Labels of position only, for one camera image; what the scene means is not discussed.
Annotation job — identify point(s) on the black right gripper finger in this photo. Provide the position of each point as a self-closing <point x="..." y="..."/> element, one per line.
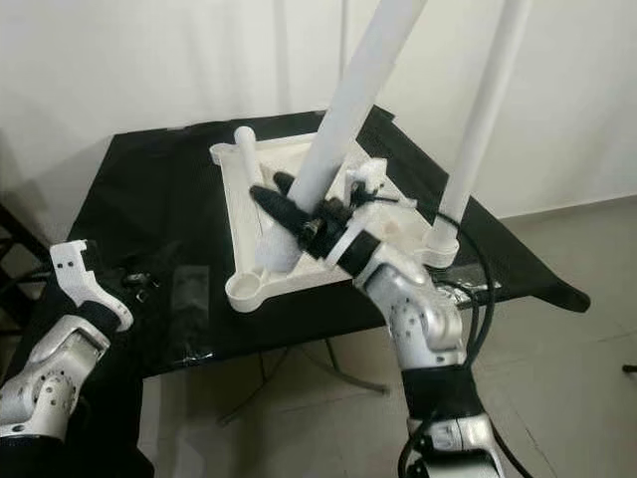
<point x="287" y="183"/>
<point x="284" y="214"/>

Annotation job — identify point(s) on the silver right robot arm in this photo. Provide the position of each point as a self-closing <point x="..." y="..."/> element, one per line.
<point x="423" y="319"/>

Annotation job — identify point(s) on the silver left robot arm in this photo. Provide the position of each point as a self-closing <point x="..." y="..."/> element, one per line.
<point x="50" y="373"/>

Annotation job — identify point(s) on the white plastic table top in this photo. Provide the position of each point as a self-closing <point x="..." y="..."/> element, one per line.
<point x="289" y="151"/>

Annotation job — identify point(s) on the black tablecloth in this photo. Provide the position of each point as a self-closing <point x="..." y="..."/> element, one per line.
<point x="159" y="209"/>

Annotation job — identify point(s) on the black round stool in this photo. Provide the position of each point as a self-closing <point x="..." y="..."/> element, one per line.
<point x="20" y="259"/>

